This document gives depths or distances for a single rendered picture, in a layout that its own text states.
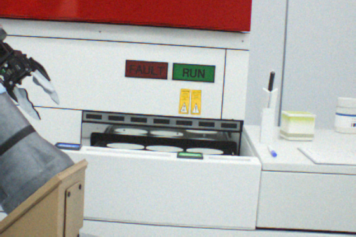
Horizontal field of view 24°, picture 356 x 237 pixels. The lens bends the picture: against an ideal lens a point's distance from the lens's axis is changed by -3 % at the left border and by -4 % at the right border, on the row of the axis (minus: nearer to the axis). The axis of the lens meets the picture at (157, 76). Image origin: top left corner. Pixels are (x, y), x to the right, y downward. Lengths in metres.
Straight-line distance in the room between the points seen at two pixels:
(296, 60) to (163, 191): 2.19
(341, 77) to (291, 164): 2.17
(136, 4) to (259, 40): 1.61
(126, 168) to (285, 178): 0.33
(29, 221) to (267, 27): 2.61
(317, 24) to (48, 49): 1.79
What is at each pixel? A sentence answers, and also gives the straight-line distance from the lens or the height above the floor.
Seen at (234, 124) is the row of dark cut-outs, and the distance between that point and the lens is 2.37.
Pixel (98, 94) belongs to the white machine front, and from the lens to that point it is 2.36.
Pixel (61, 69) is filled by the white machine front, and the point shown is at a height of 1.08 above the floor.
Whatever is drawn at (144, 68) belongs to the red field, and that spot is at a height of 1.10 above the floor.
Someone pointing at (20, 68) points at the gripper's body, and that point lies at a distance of 1.84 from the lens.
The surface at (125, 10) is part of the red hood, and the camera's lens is 2.30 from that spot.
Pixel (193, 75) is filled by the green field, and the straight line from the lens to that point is 2.34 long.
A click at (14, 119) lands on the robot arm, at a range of 1.42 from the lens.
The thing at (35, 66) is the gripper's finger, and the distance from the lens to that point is 1.89.
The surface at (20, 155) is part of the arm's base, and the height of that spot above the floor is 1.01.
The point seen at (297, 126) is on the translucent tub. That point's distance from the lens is 2.10.
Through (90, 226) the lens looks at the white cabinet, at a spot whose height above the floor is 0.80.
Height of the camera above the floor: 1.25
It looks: 4 degrees down
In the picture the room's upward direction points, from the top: 4 degrees clockwise
